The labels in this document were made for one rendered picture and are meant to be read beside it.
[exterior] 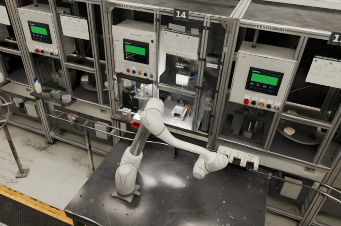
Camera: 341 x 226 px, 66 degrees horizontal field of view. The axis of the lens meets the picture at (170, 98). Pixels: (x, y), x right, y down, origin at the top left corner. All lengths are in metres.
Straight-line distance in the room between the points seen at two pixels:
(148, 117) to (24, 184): 2.17
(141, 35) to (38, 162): 2.24
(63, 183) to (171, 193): 1.53
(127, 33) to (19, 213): 2.17
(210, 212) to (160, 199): 0.41
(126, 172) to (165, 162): 0.55
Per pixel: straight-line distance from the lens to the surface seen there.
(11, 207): 3.43
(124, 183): 2.18
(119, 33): 2.40
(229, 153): 2.48
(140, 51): 2.33
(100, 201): 2.35
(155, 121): 1.80
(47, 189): 3.46
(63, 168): 3.61
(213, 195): 2.40
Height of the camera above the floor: 2.57
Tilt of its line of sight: 33 degrees down
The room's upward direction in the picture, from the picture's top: 3 degrees clockwise
